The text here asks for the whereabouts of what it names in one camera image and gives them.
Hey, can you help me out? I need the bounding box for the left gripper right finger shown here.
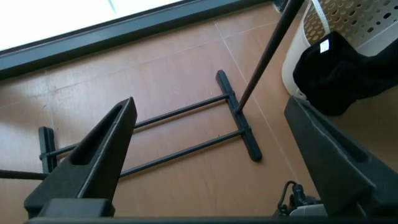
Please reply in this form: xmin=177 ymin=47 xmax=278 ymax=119
xmin=284 ymin=95 xmax=398 ymax=218

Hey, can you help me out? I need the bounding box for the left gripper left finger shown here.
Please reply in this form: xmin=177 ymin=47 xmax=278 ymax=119
xmin=24 ymin=96 xmax=138 ymax=218

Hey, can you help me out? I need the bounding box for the white laundry basket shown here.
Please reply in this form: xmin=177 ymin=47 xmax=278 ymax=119
xmin=281 ymin=0 xmax=398 ymax=100

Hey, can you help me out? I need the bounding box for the heap of black clothes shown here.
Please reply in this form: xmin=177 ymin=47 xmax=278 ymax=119
xmin=292 ymin=30 xmax=398 ymax=116

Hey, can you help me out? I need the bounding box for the black clothes rack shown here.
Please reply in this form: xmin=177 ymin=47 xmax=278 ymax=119
xmin=0 ymin=0 xmax=306 ymax=181

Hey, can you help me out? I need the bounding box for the window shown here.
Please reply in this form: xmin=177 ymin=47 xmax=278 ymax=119
xmin=0 ymin=0 xmax=280 ymax=82

